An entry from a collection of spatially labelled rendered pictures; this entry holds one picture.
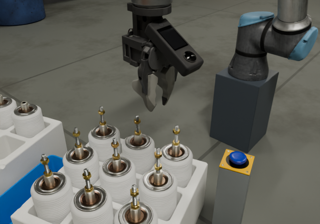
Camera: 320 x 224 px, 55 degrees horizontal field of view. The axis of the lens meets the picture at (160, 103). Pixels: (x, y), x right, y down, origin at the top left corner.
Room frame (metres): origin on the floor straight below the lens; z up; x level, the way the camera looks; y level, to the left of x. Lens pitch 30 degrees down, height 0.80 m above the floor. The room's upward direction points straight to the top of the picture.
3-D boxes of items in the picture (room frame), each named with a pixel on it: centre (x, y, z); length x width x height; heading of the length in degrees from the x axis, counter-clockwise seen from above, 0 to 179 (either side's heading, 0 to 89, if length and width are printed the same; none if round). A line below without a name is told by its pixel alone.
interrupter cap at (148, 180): (0.56, 0.00, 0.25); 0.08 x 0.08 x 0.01
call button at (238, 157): (0.56, -0.18, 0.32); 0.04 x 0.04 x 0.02
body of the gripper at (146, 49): (0.58, 0.02, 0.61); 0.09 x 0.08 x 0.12; 44
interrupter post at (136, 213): (0.45, 0.05, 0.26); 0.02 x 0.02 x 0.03
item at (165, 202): (0.56, 0.00, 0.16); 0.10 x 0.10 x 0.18
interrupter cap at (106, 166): (0.61, 0.11, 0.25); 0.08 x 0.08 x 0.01
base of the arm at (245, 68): (1.09, -0.34, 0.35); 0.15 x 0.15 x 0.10
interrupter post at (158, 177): (0.56, 0.00, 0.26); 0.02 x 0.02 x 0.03
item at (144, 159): (0.72, 0.06, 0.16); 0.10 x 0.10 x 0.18
